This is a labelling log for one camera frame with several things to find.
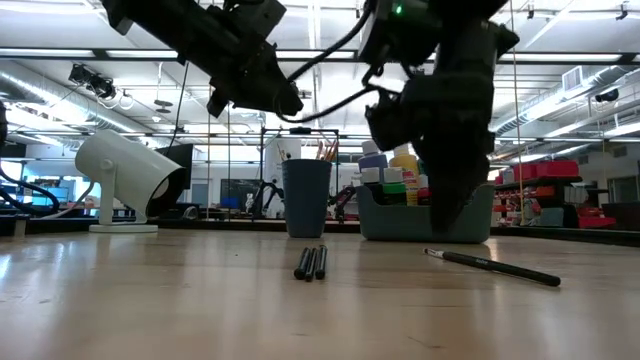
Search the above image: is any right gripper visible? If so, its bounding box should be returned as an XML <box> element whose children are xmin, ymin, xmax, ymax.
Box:
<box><xmin>366</xmin><ymin>74</ymin><xmax>496</xmax><ymax>234</ymax></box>

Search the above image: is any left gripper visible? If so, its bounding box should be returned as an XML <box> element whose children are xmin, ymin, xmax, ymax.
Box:
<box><xmin>207</xmin><ymin>44</ymin><xmax>305</xmax><ymax>119</ymax></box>

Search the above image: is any small red paint bottle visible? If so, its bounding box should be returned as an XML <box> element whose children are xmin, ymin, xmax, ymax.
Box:
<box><xmin>416</xmin><ymin>173</ymin><xmax>432</xmax><ymax>207</ymax></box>

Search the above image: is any large yellow paint bottle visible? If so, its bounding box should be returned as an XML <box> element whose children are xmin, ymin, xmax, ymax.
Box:
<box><xmin>388</xmin><ymin>143</ymin><xmax>421</xmax><ymax>207</ymax></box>

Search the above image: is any small green paint bottle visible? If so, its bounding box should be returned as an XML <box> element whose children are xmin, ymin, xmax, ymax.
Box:
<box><xmin>382</xmin><ymin>167</ymin><xmax>408</xmax><ymax>207</ymax></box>

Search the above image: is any teal plastic bin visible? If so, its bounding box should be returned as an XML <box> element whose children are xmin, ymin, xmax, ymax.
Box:
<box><xmin>355</xmin><ymin>184</ymin><xmax>496</xmax><ymax>245</ymax></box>

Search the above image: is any small black paint bottle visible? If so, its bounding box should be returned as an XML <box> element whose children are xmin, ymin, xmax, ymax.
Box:
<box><xmin>360</xmin><ymin>167</ymin><xmax>382</xmax><ymax>206</ymax></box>

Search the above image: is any large lavender paint bottle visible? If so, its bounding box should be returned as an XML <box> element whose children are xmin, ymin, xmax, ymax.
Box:
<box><xmin>357</xmin><ymin>139</ymin><xmax>390</xmax><ymax>174</ymax></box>

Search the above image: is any dark blue plastic cup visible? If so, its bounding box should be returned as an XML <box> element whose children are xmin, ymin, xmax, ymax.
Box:
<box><xmin>281</xmin><ymin>158</ymin><xmax>333</xmax><ymax>239</ymax></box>

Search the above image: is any white tank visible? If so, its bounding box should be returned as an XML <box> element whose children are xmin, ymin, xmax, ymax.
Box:
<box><xmin>262</xmin><ymin>137</ymin><xmax>304</xmax><ymax>219</ymax></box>

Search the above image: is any shelf with red bins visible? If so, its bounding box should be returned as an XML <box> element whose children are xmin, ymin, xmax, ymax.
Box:
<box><xmin>492</xmin><ymin>158</ymin><xmax>621</xmax><ymax>231</ymax></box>

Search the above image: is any black monitor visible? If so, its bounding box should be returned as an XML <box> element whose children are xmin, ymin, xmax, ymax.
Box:
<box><xmin>147</xmin><ymin>143</ymin><xmax>195</xmax><ymax>217</ymax></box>

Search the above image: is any dark desk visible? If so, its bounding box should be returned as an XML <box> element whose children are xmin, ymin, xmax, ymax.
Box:
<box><xmin>599</xmin><ymin>199</ymin><xmax>640</xmax><ymax>231</ymax></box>

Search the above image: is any lit computer screen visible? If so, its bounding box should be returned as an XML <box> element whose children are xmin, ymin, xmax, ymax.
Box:
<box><xmin>22</xmin><ymin>174</ymin><xmax>71</xmax><ymax>207</ymax></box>

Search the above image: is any silver air duct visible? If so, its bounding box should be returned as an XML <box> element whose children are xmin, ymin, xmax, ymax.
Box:
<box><xmin>0</xmin><ymin>64</ymin><xmax>151</xmax><ymax>146</ymax></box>
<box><xmin>492</xmin><ymin>64</ymin><xmax>640</xmax><ymax>139</ymax></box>

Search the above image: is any black aluminium table frame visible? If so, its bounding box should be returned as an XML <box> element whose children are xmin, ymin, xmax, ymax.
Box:
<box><xmin>0</xmin><ymin>212</ymin><xmax>640</xmax><ymax>249</ymax></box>

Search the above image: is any white lamp cord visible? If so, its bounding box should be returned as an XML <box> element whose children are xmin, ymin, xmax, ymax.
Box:
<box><xmin>42</xmin><ymin>180</ymin><xmax>97</xmax><ymax>221</ymax></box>

